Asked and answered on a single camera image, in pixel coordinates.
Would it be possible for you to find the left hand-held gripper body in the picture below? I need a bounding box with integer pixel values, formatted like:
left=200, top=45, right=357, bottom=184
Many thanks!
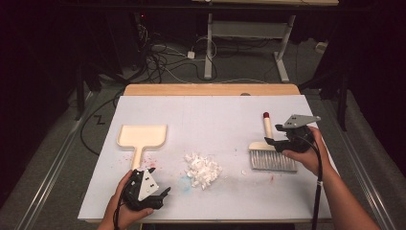
left=123, top=168, right=166, bottom=212

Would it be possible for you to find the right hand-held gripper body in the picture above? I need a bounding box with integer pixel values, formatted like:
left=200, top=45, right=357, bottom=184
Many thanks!
left=274, top=114, right=322, bottom=153

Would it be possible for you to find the cream brush with grey bristles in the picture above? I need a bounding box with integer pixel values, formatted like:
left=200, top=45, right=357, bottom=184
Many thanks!
left=248, top=111, right=299, bottom=173

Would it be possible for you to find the cream plastic dustpan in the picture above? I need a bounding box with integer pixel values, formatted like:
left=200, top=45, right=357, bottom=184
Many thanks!
left=116, top=124, right=169, bottom=172

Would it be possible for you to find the pile of white paper scraps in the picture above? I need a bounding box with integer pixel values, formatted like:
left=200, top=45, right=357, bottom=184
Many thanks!
left=184, top=152, right=223, bottom=191

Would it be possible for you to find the person's right hand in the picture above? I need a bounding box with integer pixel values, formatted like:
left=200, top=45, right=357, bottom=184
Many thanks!
left=282, top=126, right=335, bottom=176

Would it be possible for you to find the person's left hand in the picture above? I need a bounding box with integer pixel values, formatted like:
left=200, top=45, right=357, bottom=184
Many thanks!
left=101, top=170, right=155, bottom=229

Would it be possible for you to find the white foam board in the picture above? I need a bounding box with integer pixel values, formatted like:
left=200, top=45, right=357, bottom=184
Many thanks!
left=77, top=94, right=333, bottom=223

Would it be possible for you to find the wooden table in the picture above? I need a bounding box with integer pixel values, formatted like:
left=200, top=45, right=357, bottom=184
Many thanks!
left=123, top=83, right=302, bottom=97

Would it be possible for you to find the black metal stand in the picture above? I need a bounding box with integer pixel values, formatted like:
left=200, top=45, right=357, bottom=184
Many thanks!
left=75, top=63, right=87, bottom=122

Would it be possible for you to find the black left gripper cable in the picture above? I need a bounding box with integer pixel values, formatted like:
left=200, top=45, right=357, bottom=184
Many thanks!
left=112, top=188, right=127, bottom=230

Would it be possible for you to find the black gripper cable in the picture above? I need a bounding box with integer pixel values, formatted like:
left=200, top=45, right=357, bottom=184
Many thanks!
left=112, top=188, right=127, bottom=230
left=296, top=135, right=324, bottom=230

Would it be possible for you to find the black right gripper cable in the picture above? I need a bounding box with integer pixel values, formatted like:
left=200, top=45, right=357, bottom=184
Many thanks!
left=296, top=135, right=324, bottom=230

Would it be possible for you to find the black floor cable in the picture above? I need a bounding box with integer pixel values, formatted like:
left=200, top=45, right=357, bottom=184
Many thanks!
left=79, top=92, right=125, bottom=157

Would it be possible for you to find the metal floor rail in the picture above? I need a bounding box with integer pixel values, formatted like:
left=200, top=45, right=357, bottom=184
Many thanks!
left=15, top=92, right=97, bottom=230
left=319, top=95, right=396, bottom=230

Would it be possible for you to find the white desk frame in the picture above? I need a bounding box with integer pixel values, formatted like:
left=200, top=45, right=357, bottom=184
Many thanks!
left=191, top=0, right=340, bottom=83

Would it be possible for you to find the tangle of black cables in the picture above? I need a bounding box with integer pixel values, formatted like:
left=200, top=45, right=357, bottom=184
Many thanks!
left=137, top=22, right=218, bottom=84

